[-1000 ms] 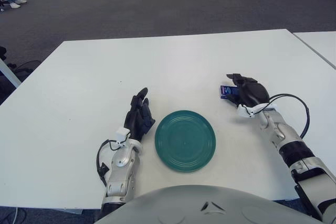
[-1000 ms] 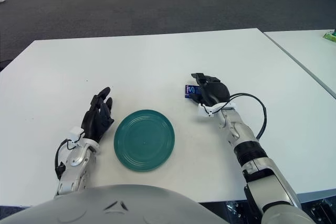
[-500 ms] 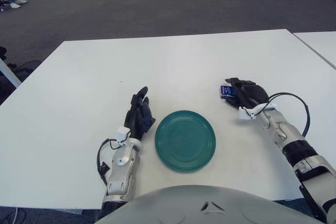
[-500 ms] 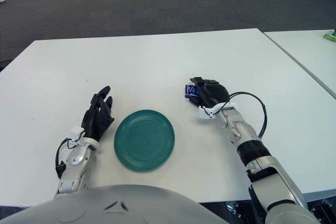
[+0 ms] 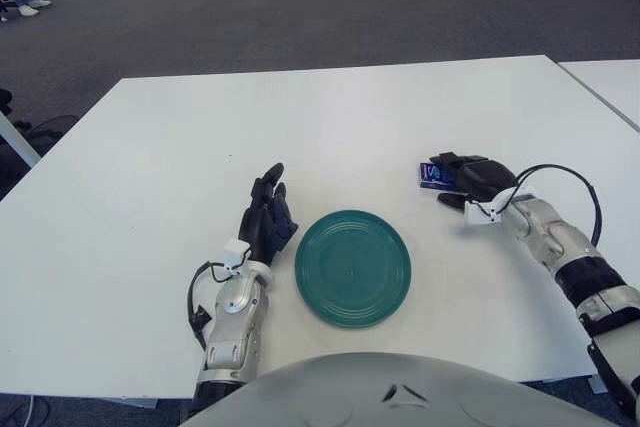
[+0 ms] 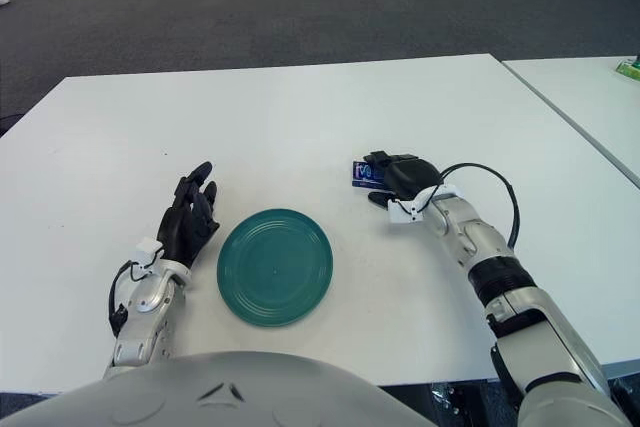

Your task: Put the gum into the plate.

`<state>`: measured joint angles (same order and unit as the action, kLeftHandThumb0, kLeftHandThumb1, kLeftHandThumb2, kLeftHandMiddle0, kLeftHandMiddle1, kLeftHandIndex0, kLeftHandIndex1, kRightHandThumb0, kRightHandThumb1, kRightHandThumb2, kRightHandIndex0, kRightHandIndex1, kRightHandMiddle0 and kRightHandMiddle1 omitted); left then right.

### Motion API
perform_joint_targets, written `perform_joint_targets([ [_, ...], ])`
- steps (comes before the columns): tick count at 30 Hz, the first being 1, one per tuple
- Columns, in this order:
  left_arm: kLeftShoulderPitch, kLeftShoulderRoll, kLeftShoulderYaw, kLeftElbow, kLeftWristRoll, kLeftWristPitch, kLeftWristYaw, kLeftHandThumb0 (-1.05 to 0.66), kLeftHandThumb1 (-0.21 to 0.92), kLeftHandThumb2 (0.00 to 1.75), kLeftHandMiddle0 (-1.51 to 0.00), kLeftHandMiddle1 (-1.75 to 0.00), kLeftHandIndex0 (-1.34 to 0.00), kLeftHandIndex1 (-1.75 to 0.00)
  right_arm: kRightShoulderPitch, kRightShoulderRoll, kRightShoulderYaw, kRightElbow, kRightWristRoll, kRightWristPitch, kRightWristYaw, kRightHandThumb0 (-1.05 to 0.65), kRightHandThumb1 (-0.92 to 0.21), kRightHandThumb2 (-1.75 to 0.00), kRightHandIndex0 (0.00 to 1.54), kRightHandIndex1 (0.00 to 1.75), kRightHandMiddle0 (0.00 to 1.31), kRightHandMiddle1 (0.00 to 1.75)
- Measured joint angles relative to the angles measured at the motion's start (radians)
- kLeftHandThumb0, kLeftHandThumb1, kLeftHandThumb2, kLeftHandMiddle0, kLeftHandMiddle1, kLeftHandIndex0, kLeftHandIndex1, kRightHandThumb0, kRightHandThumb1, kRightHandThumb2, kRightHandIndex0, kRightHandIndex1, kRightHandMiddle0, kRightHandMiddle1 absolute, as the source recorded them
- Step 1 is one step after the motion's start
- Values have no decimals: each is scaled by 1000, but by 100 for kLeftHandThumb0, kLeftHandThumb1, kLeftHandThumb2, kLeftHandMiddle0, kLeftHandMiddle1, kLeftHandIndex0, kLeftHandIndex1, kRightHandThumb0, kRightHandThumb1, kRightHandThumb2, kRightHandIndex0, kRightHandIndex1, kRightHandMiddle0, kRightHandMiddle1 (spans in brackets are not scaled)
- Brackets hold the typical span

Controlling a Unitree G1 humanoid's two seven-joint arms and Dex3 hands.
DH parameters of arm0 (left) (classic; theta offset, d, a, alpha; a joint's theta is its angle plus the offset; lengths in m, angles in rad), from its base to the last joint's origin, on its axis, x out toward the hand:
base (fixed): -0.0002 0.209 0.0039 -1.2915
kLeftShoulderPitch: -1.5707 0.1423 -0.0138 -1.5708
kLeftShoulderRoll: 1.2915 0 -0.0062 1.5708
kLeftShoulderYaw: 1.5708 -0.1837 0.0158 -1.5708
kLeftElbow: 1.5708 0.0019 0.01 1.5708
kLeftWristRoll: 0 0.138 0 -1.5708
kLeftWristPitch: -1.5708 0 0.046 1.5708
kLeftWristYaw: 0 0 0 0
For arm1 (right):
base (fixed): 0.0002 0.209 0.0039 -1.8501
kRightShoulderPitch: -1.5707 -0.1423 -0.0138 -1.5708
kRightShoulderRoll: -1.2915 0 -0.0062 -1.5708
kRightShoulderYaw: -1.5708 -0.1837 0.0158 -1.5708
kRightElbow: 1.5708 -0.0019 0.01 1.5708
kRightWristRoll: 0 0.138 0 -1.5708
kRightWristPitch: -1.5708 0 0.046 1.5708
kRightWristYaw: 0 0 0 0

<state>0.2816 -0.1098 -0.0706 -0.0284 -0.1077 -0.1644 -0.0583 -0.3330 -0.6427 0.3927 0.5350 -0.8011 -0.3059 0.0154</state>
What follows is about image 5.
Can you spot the grey robot torso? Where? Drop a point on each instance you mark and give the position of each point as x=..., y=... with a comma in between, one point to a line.
x=400, y=397

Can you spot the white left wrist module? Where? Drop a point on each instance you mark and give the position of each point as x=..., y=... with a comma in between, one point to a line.
x=236, y=252

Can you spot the green round plate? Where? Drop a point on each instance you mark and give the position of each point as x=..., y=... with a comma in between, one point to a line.
x=354, y=271

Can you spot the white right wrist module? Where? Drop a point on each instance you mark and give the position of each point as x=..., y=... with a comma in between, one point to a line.
x=480, y=213

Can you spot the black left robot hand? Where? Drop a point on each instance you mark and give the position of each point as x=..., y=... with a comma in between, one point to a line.
x=260, y=229

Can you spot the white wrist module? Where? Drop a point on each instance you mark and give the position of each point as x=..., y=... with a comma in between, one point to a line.
x=480, y=213
x=236, y=252

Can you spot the white table leg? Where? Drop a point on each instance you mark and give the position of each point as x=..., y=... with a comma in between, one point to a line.
x=17, y=139

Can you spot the white table frame beam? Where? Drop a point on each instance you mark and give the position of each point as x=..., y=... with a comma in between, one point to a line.
x=598, y=384

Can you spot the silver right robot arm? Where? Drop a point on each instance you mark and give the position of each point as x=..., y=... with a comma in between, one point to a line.
x=575, y=267

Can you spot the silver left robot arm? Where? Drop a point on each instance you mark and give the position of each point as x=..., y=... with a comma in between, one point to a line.
x=232, y=317

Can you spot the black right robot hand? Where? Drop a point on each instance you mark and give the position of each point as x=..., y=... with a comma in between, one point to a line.
x=482, y=178

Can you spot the blue gum box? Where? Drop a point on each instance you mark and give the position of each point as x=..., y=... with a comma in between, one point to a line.
x=434, y=178

